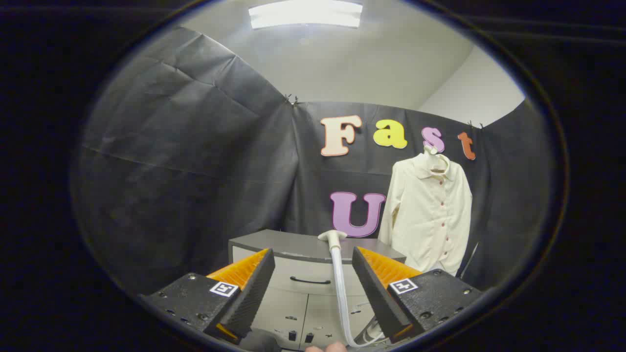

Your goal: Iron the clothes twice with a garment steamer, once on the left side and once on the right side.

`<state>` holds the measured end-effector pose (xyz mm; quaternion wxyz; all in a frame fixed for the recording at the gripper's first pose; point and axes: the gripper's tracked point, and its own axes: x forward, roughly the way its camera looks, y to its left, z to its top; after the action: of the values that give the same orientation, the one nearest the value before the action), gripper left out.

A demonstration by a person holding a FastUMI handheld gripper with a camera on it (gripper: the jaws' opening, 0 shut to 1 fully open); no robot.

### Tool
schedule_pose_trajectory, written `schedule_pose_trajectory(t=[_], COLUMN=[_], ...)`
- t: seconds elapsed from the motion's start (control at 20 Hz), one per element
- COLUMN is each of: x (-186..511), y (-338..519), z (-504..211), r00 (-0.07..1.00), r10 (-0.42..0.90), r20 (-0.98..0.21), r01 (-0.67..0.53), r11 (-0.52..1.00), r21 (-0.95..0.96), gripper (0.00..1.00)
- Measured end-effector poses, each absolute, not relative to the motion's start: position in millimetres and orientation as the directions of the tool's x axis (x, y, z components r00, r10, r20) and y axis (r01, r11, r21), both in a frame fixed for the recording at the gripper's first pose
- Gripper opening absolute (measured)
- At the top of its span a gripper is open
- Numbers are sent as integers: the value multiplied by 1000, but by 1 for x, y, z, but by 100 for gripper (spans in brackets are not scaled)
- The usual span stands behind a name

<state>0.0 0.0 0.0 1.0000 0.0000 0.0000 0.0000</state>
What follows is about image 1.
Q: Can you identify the black backdrop cloth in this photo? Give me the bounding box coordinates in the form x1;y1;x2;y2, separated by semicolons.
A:
71;25;551;299

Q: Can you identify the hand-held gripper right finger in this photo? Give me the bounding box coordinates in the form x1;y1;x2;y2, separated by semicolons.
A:
352;246;483;343

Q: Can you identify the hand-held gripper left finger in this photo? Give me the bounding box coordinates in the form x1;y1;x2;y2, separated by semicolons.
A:
139;248;276;343

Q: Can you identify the white garment steamer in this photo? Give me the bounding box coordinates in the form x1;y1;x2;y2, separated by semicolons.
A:
318;230;387;349

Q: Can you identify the ceiling light panel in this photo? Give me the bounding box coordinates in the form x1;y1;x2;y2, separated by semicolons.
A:
248;0;363;29

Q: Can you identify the grey cabinet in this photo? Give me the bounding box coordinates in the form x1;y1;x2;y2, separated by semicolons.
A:
228;229;406;351

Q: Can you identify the cream button shirt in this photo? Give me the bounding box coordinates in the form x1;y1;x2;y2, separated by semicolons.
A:
378;153;473;277

